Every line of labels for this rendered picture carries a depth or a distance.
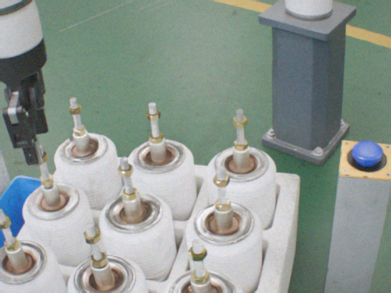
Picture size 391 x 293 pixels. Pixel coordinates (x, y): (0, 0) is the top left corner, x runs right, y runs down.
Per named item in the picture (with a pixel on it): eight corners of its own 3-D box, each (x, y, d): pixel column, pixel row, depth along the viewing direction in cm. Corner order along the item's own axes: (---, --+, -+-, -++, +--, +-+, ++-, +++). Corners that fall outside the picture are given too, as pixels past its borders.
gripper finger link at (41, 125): (43, 109, 77) (49, 132, 79) (43, 106, 78) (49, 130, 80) (27, 111, 77) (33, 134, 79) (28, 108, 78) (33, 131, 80)
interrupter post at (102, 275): (119, 280, 71) (114, 262, 69) (103, 291, 69) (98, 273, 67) (105, 271, 72) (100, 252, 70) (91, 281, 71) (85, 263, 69)
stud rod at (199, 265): (206, 284, 67) (201, 238, 63) (205, 290, 67) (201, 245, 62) (197, 284, 67) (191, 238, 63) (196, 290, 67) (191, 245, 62)
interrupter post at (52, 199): (51, 195, 84) (45, 177, 82) (65, 199, 83) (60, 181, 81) (42, 206, 82) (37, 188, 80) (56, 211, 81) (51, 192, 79)
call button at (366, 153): (352, 151, 77) (353, 137, 76) (381, 153, 76) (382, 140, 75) (350, 170, 74) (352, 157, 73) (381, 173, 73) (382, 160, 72)
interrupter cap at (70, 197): (45, 181, 87) (44, 176, 86) (89, 191, 84) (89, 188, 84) (18, 214, 81) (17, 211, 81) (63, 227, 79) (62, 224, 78)
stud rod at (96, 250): (96, 273, 69) (83, 227, 65) (98, 266, 70) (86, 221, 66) (105, 274, 69) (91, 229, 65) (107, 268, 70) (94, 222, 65)
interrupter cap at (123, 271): (149, 280, 71) (149, 276, 70) (101, 315, 67) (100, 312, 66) (108, 249, 75) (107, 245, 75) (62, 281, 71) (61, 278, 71)
